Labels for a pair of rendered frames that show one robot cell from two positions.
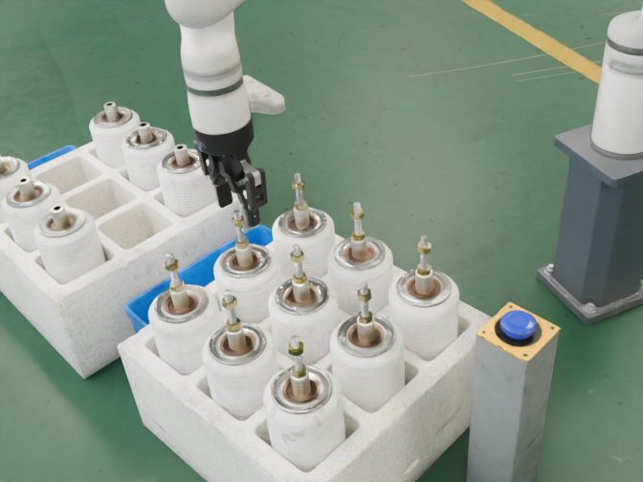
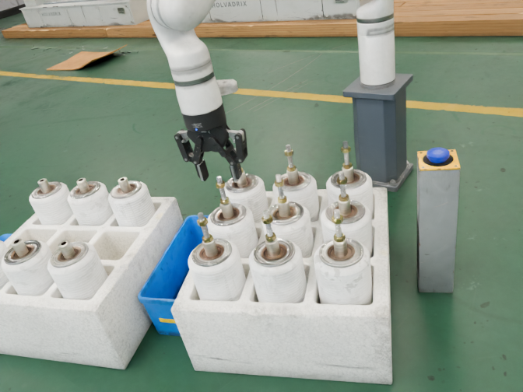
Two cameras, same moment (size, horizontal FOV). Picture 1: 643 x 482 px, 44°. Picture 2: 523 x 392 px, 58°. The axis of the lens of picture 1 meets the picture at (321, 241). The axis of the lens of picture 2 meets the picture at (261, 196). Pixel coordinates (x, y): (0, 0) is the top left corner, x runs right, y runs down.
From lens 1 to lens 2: 51 cm
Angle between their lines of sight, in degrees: 24
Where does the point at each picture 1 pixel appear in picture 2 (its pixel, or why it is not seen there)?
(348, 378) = not seen: hidden behind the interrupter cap
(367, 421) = (374, 261)
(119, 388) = (156, 361)
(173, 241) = (148, 241)
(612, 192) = (390, 106)
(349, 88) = (162, 147)
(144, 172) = (95, 212)
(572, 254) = (373, 156)
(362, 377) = (359, 235)
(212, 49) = (197, 46)
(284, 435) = (349, 285)
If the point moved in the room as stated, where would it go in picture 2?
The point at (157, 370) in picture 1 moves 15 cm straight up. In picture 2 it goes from (215, 307) to (194, 243)
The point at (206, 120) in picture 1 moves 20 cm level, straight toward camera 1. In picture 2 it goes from (201, 103) to (286, 125)
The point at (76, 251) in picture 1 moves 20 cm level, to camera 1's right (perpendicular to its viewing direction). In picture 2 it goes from (92, 269) to (179, 223)
